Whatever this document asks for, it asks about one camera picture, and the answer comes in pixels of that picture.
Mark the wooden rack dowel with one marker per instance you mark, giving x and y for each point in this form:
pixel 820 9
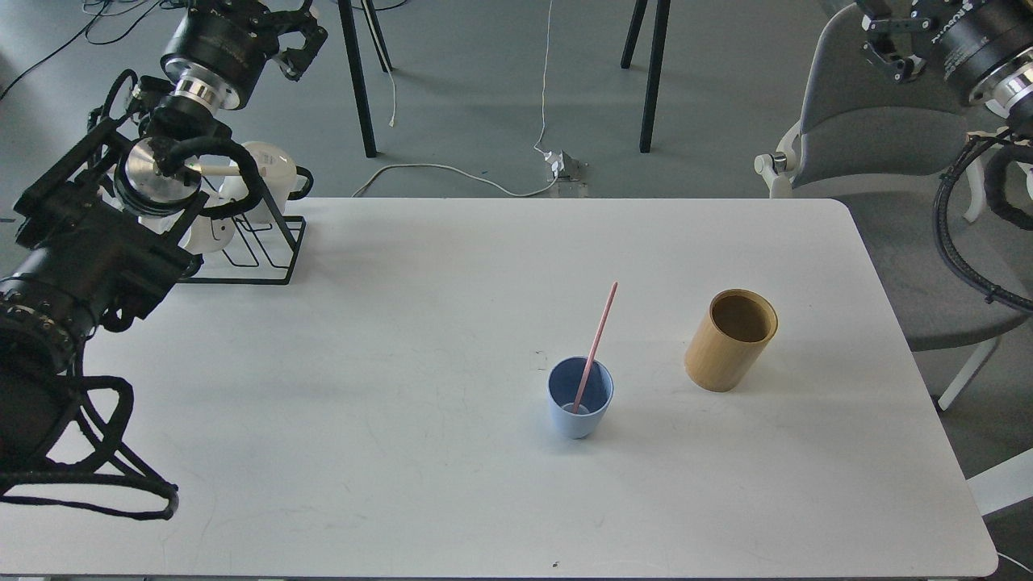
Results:
pixel 216 170

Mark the grey office chair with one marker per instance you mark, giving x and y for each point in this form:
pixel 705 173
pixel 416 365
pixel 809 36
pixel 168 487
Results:
pixel 855 123

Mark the black table leg left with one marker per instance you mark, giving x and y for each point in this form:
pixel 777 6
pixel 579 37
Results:
pixel 356 69

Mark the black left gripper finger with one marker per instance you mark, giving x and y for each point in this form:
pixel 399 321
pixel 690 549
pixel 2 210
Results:
pixel 293 62

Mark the blue cup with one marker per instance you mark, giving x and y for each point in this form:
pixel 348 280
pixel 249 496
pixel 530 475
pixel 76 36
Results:
pixel 561 386

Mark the black table leg right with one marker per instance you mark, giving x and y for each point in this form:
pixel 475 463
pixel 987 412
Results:
pixel 658 43

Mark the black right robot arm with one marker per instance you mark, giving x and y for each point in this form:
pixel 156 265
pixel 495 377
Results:
pixel 1010 146

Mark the black table leg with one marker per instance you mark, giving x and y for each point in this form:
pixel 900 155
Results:
pixel 356 69
pixel 658 43

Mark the white power plug adapter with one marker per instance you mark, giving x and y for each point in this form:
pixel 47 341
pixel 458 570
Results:
pixel 564 167

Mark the bamboo cylinder holder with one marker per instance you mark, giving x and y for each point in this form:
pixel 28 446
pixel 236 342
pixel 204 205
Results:
pixel 737 327

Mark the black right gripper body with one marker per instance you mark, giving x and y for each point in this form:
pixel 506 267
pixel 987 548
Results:
pixel 980 49

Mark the black wire mug rack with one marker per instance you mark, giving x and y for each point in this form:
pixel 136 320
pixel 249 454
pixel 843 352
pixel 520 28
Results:
pixel 263 253

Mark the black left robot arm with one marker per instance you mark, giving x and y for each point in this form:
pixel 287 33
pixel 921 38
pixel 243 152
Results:
pixel 106 229

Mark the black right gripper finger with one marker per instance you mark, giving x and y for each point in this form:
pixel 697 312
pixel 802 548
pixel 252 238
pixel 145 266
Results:
pixel 879 49

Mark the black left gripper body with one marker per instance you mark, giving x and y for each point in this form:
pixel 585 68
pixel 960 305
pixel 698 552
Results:
pixel 218 52

